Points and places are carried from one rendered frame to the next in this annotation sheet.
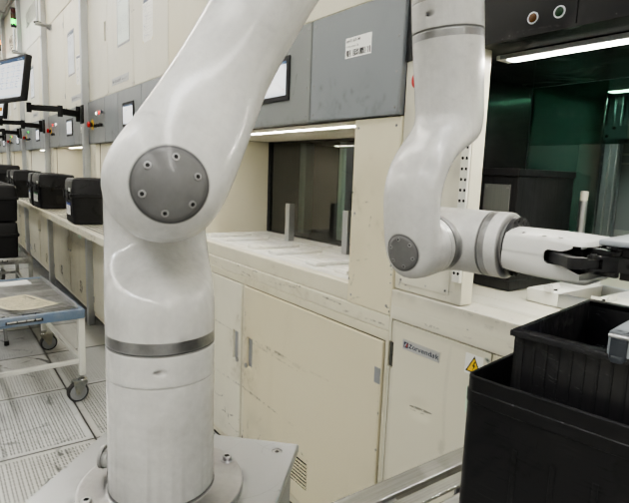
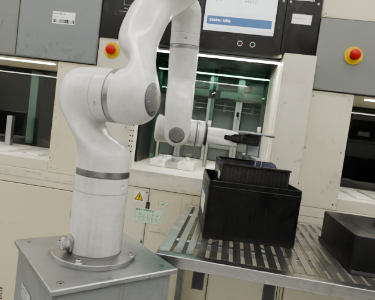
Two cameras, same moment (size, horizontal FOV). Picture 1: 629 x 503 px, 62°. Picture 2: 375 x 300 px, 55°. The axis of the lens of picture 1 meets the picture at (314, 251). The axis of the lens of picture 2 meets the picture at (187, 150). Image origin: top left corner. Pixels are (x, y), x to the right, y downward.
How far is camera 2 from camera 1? 65 cm
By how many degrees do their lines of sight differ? 47
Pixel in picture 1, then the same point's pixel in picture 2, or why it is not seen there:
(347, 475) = not seen: hidden behind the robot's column
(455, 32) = (194, 48)
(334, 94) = (41, 41)
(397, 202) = (177, 113)
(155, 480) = (114, 240)
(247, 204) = not seen: outside the picture
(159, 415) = (119, 208)
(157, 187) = (153, 100)
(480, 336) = (143, 181)
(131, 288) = (108, 147)
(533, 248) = (220, 134)
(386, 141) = not seen: hidden behind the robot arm
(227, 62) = (153, 47)
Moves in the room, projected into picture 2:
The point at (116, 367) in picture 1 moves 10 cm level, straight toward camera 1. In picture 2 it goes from (102, 186) to (143, 195)
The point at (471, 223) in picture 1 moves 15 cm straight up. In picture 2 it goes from (193, 124) to (199, 76)
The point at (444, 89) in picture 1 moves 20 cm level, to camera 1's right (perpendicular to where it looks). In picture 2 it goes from (188, 69) to (228, 81)
